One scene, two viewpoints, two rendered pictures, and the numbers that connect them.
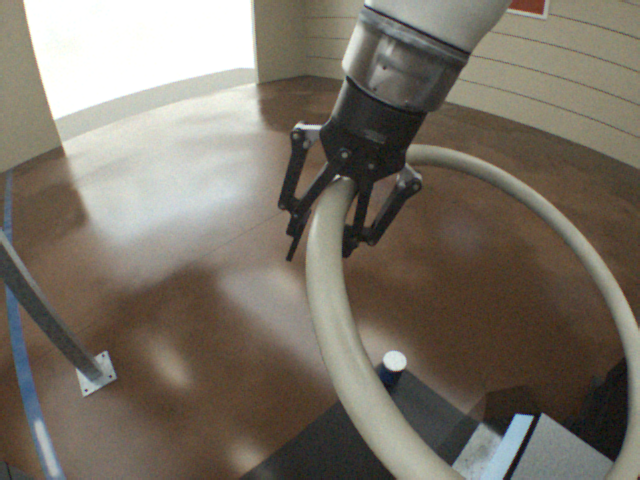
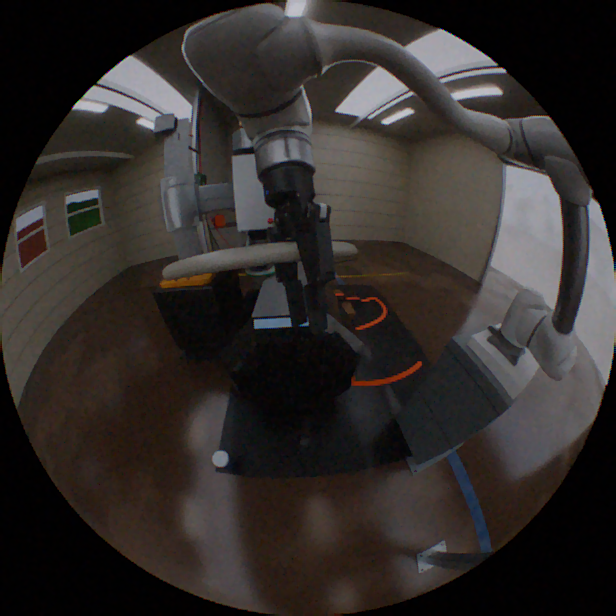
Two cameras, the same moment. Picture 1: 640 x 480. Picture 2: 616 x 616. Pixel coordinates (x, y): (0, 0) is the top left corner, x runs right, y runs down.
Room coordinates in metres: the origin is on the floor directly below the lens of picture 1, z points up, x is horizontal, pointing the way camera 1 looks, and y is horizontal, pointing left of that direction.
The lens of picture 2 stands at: (0.48, 0.15, 1.25)
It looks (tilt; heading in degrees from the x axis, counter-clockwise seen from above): 33 degrees down; 218
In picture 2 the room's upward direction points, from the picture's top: straight up
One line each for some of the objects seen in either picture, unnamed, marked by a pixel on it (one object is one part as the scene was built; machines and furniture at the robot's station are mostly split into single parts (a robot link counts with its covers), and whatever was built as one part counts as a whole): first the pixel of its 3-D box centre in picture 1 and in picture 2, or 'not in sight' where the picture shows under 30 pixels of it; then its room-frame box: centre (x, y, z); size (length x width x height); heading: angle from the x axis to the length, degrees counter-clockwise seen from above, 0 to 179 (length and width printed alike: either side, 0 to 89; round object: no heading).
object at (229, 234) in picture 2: not in sight; (233, 241); (-1.64, -3.74, 0.43); 1.30 x 0.62 x 0.86; 48
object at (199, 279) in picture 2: not in sight; (194, 271); (0.06, -1.43, 0.76); 0.49 x 0.49 x 0.05; 42
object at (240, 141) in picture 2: not in sight; (253, 159); (-0.39, -1.04, 1.60); 0.96 x 0.25 x 0.17; 54
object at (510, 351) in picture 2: not in sight; (507, 339); (-0.29, 0.62, 0.88); 0.22 x 0.18 x 0.06; 51
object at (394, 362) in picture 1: (392, 367); (224, 460); (0.68, -0.32, 0.08); 0.10 x 0.10 x 0.13
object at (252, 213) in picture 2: not in sight; (254, 195); (-0.23, -0.83, 1.30); 0.36 x 0.22 x 0.45; 54
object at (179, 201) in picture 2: not in sight; (204, 199); (-0.13, -1.39, 1.34); 0.74 x 0.34 x 0.25; 168
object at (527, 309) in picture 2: not in sight; (526, 315); (-0.27, 0.64, 1.02); 0.18 x 0.16 x 0.22; 34
